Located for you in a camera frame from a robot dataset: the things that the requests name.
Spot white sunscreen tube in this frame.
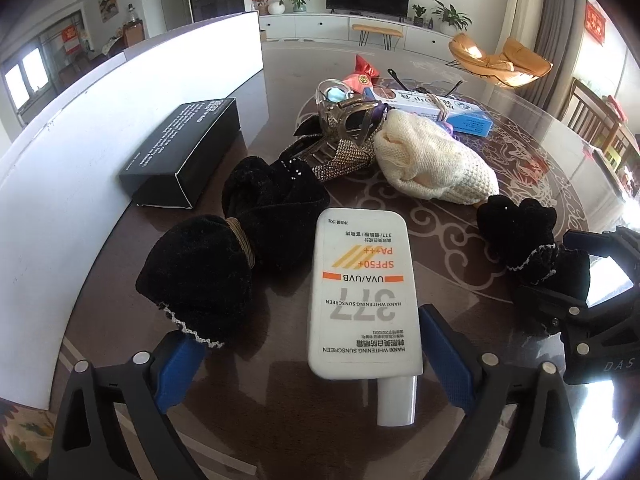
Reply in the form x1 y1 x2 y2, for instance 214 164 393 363
307 207 424 428

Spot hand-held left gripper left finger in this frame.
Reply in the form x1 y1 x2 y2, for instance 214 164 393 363
47 332 208 480

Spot black eyeglasses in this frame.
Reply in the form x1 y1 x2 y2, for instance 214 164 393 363
387 67 467 99

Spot red wall decoration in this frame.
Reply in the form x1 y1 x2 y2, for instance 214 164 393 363
585 1 607 44

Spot wooden bench with metal legs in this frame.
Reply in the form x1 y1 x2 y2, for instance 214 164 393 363
351 23 404 51

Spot blue white medicine box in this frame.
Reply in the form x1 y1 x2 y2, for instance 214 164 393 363
364 87 494 137

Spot black cardboard box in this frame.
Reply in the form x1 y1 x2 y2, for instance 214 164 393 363
118 97 240 210

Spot small black velvet hair bow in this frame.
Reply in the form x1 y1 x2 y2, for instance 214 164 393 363
476 195 592 302

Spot cloth-covered standing air conditioner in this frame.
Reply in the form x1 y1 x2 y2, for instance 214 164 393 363
499 0 546 61

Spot orange lounge chair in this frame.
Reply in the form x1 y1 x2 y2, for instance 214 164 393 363
447 33 554 89

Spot wooden sideboard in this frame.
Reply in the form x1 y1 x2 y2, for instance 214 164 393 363
120 19 146 46

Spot red window poster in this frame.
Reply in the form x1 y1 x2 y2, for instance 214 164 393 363
60 24 81 54

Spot grey curtain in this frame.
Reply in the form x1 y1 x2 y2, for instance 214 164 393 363
525 0 592 111

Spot cream knitted mitten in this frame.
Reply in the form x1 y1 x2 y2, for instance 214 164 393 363
373 109 500 207

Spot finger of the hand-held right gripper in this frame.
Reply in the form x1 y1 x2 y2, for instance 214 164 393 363
517 284 608 361
562 225 640 273

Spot red packet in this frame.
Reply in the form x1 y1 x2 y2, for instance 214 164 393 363
342 72 377 97

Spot rhinestone bow claw clip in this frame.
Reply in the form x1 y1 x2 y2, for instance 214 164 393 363
277 97 389 184

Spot broad-leaf potted plant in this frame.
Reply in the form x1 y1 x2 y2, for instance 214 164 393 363
430 0 472 34

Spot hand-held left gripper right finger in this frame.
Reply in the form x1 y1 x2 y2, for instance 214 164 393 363
417 304 597 480

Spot large black velvet hair bow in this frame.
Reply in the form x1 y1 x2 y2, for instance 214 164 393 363
135 155 332 350

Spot floral patterned cloth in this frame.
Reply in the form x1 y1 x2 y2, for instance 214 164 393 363
0 399 57 480

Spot clear hair claw clip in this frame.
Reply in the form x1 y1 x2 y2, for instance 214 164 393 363
314 79 360 112

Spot white television cabinet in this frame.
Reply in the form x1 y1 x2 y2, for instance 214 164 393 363
258 10 482 54

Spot patterned glass desktop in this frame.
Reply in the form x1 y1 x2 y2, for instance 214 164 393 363
50 40 640 480

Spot wooden chair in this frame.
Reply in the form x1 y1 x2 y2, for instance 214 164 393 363
567 78 640 173

